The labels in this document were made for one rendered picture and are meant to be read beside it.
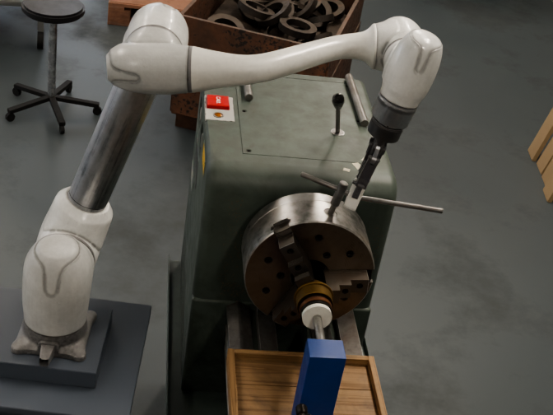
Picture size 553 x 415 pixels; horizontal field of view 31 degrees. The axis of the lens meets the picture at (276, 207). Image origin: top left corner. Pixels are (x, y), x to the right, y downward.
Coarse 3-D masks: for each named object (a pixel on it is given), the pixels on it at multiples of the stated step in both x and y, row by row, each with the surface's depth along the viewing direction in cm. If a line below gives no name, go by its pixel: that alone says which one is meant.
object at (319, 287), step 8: (304, 288) 230; (312, 288) 229; (320, 288) 229; (328, 288) 231; (296, 296) 231; (304, 296) 228; (312, 296) 227; (320, 296) 227; (328, 296) 228; (296, 304) 230; (304, 304) 226; (312, 304) 226; (328, 304) 227
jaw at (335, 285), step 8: (328, 272) 238; (336, 272) 238; (344, 272) 238; (352, 272) 239; (360, 272) 239; (368, 272) 240; (328, 280) 235; (336, 280) 235; (344, 280) 236; (352, 280) 236; (360, 280) 236; (368, 280) 236; (336, 288) 233; (344, 288) 235; (352, 288) 237; (360, 288) 238; (336, 296) 233; (344, 296) 236
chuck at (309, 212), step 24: (264, 216) 239; (288, 216) 234; (312, 216) 232; (264, 240) 233; (312, 240) 234; (336, 240) 234; (360, 240) 235; (264, 264) 236; (336, 264) 238; (360, 264) 239; (264, 288) 241; (288, 288) 241; (264, 312) 245; (336, 312) 246
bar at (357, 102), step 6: (348, 78) 288; (348, 84) 286; (354, 84) 285; (354, 90) 282; (354, 96) 279; (354, 102) 277; (360, 102) 276; (360, 108) 273; (360, 114) 270; (360, 120) 269; (366, 120) 268; (366, 126) 269
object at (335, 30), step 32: (192, 0) 485; (224, 0) 540; (256, 0) 507; (288, 0) 509; (320, 0) 520; (352, 0) 541; (192, 32) 471; (224, 32) 467; (256, 32) 464; (288, 32) 484; (320, 32) 519; (352, 32) 526; (192, 96) 489; (192, 128) 509
